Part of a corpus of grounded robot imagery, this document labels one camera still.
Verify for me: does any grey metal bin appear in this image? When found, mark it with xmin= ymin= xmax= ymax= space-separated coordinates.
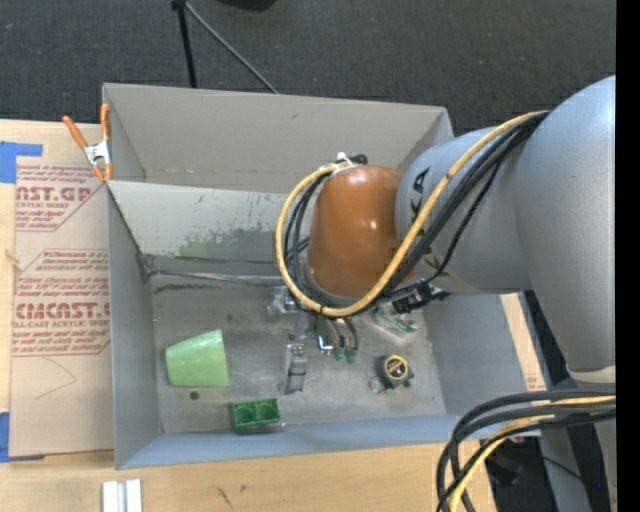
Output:
xmin=101 ymin=82 xmax=532 ymax=471

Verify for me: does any black and yellow tape measure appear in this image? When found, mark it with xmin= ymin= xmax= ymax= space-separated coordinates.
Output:
xmin=368 ymin=353 xmax=416 ymax=396

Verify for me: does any brown cardboard board, red print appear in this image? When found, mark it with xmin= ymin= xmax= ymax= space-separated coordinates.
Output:
xmin=0 ymin=118 xmax=117 ymax=464

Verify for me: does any light green cup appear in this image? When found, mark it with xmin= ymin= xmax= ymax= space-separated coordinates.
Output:
xmin=164 ymin=328 xmax=232 ymax=389

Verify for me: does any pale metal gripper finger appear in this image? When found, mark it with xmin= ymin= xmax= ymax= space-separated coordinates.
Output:
xmin=277 ymin=347 xmax=293 ymax=396
xmin=290 ymin=343 xmax=309 ymax=394

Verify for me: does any black cylinder on white bracket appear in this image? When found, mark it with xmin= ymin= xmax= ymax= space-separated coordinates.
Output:
xmin=372 ymin=281 xmax=451 ymax=339

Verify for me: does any green toy building block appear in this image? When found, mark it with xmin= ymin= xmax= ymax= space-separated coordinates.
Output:
xmin=229 ymin=397 xmax=282 ymax=434

